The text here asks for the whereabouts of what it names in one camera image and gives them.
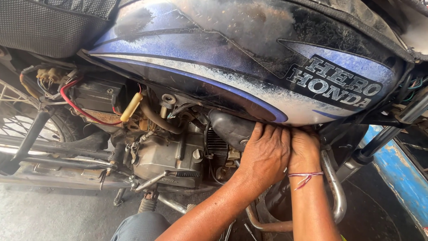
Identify person's right hand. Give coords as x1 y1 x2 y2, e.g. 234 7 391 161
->
288 127 322 175

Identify person's left hand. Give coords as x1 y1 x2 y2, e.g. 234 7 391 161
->
238 122 292 190

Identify red and white wrist thread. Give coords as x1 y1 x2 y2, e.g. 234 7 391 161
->
288 171 324 191

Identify chrome crash guard bar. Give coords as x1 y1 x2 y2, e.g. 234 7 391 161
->
246 149 348 233

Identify black front fork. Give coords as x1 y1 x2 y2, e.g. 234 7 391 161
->
336 89 428 183

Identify blue and black fuel tank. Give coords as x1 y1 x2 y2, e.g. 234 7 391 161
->
78 0 407 127

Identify blue painted metal object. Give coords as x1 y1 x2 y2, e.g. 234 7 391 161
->
361 125 428 231

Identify grey motorcycle engine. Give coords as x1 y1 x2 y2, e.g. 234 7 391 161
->
125 110 241 189

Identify black rubber tank cover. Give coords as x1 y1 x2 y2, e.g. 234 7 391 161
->
291 0 428 62

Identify chrome gear shift lever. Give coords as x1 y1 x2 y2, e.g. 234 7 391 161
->
130 170 201 192

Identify black ribbed footrest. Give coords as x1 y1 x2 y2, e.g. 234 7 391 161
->
138 191 159 214

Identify yellow fuse holder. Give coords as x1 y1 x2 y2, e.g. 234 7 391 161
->
120 92 144 123

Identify person's grey trouser knee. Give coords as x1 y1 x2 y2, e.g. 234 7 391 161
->
110 212 172 241

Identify black motorcycle battery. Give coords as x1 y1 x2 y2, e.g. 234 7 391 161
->
70 79 129 116

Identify chrome exhaust pipe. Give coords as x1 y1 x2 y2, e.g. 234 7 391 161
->
0 161 134 193

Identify spoked rear wheel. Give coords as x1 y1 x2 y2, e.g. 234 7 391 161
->
0 79 84 143

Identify black textured motorcycle seat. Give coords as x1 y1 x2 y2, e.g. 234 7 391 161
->
0 0 117 59

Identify black air intake hose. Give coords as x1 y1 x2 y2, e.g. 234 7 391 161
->
208 109 256 153

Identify red wire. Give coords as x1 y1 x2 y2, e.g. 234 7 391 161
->
60 79 142 127

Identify beige wire connectors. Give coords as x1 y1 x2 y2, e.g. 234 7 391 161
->
36 67 66 84

